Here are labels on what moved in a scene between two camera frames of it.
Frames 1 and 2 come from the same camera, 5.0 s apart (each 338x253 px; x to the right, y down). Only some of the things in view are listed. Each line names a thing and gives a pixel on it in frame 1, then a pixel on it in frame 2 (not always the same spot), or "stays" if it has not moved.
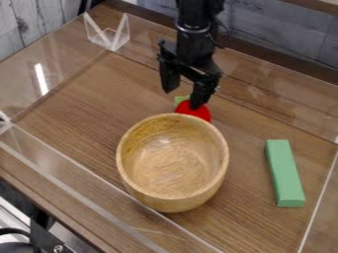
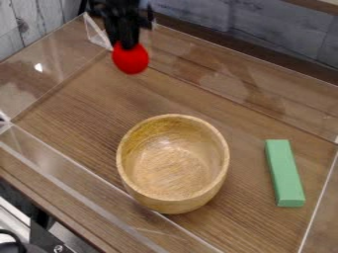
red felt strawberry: x=201 y=111 to x=129 y=61
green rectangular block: x=283 y=174 stays
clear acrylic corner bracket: x=108 y=39 stays
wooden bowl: x=171 y=160 stays
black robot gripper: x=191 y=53 to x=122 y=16
